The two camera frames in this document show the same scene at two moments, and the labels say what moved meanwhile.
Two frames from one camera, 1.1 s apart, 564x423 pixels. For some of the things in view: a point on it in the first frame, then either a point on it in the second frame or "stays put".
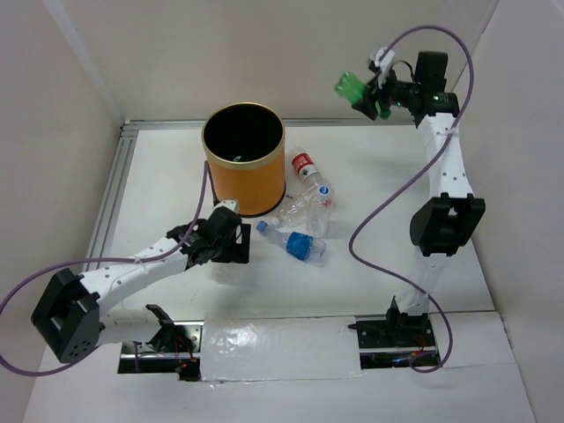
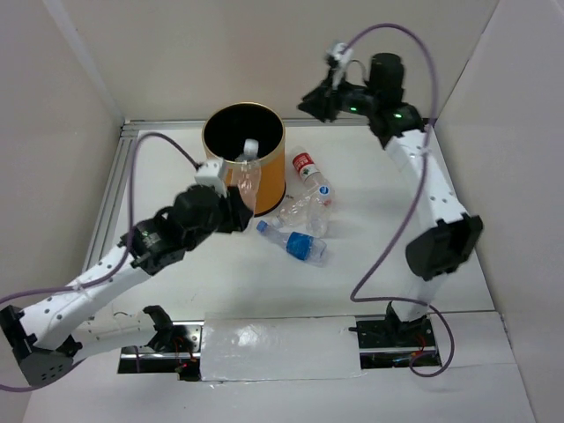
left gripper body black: [226, 241] to [203, 232]
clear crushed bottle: [231, 272] to [247, 171]
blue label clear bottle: [307, 248] stays put
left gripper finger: [233, 253] to [241, 211]
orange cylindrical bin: [245, 144] stays put
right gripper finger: [390, 79] to [330, 83]
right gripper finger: [367, 105] to [322, 101]
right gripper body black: [400, 92] to [359, 99]
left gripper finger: [244, 249] to [225, 221]
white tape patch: [259, 346] stays put
